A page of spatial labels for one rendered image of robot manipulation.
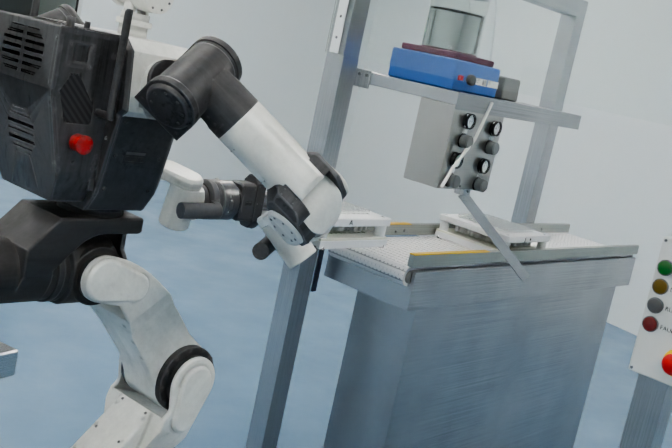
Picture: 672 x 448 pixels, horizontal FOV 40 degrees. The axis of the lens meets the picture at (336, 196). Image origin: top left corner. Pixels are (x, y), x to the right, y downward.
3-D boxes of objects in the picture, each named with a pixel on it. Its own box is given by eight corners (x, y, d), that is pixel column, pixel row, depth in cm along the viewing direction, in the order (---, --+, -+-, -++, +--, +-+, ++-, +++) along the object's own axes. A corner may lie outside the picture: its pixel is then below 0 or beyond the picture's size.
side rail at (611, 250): (411, 268, 223) (414, 255, 222) (406, 266, 224) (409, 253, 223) (637, 254, 322) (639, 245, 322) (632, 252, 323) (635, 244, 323)
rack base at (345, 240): (311, 218, 235) (313, 209, 234) (385, 246, 220) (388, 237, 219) (242, 218, 216) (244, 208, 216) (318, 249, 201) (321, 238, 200)
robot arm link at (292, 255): (297, 197, 188) (286, 205, 177) (327, 240, 189) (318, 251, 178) (254, 227, 191) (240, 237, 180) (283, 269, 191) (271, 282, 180)
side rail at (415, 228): (331, 236, 240) (333, 224, 240) (326, 234, 241) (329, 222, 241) (568, 232, 340) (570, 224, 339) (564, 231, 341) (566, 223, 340)
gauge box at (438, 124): (437, 188, 216) (456, 105, 213) (402, 177, 223) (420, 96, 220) (487, 191, 233) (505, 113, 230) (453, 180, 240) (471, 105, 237)
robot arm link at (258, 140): (365, 187, 153) (272, 88, 149) (313, 242, 149) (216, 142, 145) (340, 195, 163) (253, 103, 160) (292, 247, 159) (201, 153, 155)
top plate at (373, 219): (315, 199, 234) (316, 192, 234) (390, 226, 219) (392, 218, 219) (246, 198, 215) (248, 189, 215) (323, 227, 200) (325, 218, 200)
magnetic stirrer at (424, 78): (455, 91, 217) (464, 53, 216) (386, 75, 231) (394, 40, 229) (500, 99, 232) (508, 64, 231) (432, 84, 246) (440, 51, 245)
